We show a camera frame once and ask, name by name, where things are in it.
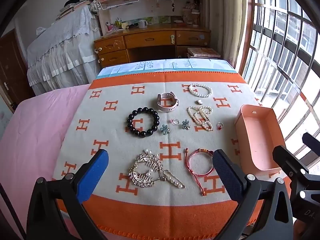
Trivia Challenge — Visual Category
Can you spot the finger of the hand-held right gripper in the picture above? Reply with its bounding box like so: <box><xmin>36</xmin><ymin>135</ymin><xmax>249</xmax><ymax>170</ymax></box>
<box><xmin>302</xmin><ymin>132</ymin><xmax>320</xmax><ymax>153</ymax></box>
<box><xmin>272</xmin><ymin>145</ymin><xmax>320</xmax><ymax>220</ymax></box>

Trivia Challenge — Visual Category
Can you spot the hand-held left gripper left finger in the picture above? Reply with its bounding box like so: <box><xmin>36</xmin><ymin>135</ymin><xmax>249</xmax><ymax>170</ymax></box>
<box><xmin>26</xmin><ymin>149</ymin><xmax>109</xmax><ymax>240</ymax></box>

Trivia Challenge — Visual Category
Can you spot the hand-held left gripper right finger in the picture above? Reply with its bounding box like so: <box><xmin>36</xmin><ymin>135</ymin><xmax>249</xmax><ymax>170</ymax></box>
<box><xmin>212</xmin><ymin>149</ymin><xmax>294</xmax><ymax>240</ymax></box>

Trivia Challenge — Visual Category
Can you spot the red cord bracelet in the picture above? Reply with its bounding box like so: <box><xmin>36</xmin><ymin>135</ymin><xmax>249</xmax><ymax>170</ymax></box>
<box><xmin>184</xmin><ymin>148</ymin><xmax>216</xmax><ymax>196</ymax></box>

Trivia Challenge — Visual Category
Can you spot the pink cardboard box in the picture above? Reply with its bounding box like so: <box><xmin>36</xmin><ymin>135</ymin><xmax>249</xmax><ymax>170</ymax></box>
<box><xmin>234</xmin><ymin>104</ymin><xmax>287</xmax><ymax>178</ymax></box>

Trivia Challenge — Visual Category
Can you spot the silver rhinestone hair comb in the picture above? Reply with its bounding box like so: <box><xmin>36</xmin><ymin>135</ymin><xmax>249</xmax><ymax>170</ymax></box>
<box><xmin>128</xmin><ymin>149</ymin><xmax>164</xmax><ymax>188</ymax></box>

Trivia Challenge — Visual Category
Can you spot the pearl pin brooch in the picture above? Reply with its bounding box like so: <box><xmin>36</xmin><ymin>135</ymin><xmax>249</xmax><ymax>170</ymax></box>
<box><xmin>157</xmin><ymin>169</ymin><xmax>186</xmax><ymax>189</ymax></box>

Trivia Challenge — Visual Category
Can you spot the black bead bracelet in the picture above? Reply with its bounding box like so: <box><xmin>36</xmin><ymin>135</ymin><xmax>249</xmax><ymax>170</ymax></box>
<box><xmin>127</xmin><ymin>107</ymin><xmax>160</xmax><ymax>137</ymax></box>

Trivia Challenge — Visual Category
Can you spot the long pearl necklace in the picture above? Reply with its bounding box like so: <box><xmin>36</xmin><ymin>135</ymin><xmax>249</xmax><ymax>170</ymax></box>
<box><xmin>187</xmin><ymin>105</ymin><xmax>214</xmax><ymax>131</ymax></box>

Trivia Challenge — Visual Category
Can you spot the white pearl bracelet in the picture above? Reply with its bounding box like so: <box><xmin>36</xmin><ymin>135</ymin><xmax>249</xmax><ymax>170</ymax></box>
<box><xmin>188</xmin><ymin>83</ymin><xmax>213</xmax><ymax>98</ymax></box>

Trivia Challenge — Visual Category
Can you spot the pink wrist watch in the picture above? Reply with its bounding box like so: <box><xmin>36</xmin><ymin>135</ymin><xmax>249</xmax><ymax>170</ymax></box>
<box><xmin>157</xmin><ymin>92</ymin><xmax>180</xmax><ymax>113</ymax></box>

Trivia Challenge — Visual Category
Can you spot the orange patterned blanket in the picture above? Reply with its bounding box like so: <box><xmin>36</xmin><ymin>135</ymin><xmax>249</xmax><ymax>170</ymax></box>
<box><xmin>51</xmin><ymin>70</ymin><xmax>292</xmax><ymax>233</ymax></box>

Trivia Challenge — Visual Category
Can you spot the pink bed sheet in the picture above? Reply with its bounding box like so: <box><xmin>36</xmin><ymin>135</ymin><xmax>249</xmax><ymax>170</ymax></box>
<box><xmin>0</xmin><ymin>84</ymin><xmax>105</xmax><ymax>240</ymax></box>

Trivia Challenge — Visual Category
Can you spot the window grille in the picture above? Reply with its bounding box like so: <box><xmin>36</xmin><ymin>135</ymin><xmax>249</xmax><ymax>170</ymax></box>
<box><xmin>237</xmin><ymin>0</ymin><xmax>320</xmax><ymax>170</ymax></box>

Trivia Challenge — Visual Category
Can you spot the light blue printed sheet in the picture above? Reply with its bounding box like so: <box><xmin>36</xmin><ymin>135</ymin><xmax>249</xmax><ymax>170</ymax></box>
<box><xmin>96</xmin><ymin>58</ymin><xmax>238</xmax><ymax>77</ymax></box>

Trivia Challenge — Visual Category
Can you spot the stack of large flat books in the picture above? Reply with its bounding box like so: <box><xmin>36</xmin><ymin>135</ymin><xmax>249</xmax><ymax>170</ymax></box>
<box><xmin>187</xmin><ymin>47</ymin><xmax>222</xmax><ymax>59</ymax></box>

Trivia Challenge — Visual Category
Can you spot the white lace cover cloth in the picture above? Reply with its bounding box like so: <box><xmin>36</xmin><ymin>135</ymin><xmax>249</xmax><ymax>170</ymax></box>
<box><xmin>26</xmin><ymin>5</ymin><xmax>102</xmax><ymax>95</ymax></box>

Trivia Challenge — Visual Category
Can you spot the brown wooden door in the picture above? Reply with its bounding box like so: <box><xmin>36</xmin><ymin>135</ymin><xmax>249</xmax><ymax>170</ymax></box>
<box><xmin>0</xmin><ymin>29</ymin><xmax>35</xmax><ymax>113</ymax></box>

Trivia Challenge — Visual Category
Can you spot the wooden desk with drawers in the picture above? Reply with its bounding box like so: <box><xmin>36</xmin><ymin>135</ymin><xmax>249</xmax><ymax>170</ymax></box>
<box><xmin>94</xmin><ymin>24</ymin><xmax>212</xmax><ymax>68</ymax></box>

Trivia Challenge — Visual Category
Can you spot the beige curtain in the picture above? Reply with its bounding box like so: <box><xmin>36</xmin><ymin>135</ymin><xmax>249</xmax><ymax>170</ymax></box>
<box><xmin>209</xmin><ymin>0</ymin><xmax>253</xmax><ymax>68</ymax></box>

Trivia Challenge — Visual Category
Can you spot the dried flower basket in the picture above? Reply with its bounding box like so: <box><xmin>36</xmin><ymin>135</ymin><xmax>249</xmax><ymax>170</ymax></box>
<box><xmin>182</xmin><ymin>1</ymin><xmax>200</xmax><ymax>26</ymax></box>

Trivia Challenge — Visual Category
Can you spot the stack of books and papers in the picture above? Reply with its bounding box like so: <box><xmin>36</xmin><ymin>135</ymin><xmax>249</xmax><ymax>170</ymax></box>
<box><xmin>55</xmin><ymin>0</ymin><xmax>93</xmax><ymax>20</ymax></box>

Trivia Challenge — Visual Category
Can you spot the wooden bookshelf hutch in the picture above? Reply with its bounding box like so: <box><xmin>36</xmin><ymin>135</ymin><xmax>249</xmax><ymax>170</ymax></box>
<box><xmin>93</xmin><ymin>0</ymin><xmax>204</xmax><ymax>30</ymax></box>

